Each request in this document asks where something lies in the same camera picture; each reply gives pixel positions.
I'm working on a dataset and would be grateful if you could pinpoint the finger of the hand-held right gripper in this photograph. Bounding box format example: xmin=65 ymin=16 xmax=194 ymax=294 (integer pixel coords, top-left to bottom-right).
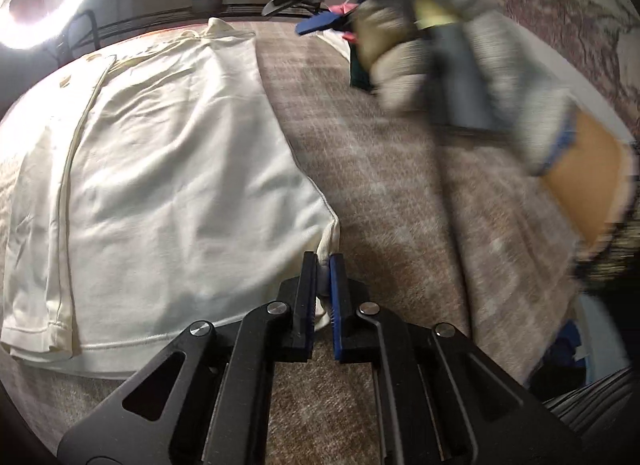
xmin=295 ymin=12 xmax=340 ymax=38
xmin=261 ymin=0 xmax=302 ymax=17

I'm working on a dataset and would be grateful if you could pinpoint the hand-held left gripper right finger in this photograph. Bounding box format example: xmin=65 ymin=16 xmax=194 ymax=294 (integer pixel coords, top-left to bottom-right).
xmin=330 ymin=253 xmax=587 ymax=465

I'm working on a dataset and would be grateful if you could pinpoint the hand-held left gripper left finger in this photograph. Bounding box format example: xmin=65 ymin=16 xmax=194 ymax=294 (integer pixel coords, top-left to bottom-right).
xmin=57 ymin=251 xmax=319 ymax=465

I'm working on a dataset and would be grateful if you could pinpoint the cream white shirt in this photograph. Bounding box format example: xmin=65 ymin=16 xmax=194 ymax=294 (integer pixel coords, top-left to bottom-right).
xmin=0 ymin=17 xmax=342 ymax=382

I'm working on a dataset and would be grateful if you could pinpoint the person's right forearm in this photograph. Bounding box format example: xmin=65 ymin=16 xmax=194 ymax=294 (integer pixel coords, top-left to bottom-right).
xmin=539 ymin=109 xmax=637 ymax=252

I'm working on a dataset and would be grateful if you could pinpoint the person's right hand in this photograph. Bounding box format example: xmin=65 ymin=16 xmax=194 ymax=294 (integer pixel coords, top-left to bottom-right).
xmin=356 ymin=0 xmax=582 ymax=177

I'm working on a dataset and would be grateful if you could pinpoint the dark green cloth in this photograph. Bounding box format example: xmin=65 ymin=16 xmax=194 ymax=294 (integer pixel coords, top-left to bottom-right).
xmin=349 ymin=42 xmax=377 ymax=93

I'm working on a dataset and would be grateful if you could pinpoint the brown patterned blanket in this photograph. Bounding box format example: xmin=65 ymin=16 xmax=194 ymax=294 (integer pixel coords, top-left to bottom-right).
xmin=0 ymin=20 xmax=596 ymax=465

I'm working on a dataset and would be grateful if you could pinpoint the black metal rack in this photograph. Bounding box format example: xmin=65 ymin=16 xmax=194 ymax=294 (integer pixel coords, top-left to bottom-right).
xmin=47 ymin=9 xmax=103 ymax=66

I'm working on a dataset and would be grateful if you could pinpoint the blue cloth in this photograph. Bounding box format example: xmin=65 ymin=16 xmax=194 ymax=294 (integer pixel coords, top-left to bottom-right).
xmin=542 ymin=320 xmax=593 ymax=388

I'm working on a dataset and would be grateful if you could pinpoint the black ribbed object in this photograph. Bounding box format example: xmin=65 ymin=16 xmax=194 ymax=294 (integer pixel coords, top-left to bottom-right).
xmin=542 ymin=365 xmax=640 ymax=443

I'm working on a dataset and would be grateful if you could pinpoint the patterned wall tapestry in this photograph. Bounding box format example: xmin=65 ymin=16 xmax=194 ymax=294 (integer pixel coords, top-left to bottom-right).
xmin=487 ymin=0 xmax=640 ymax=113

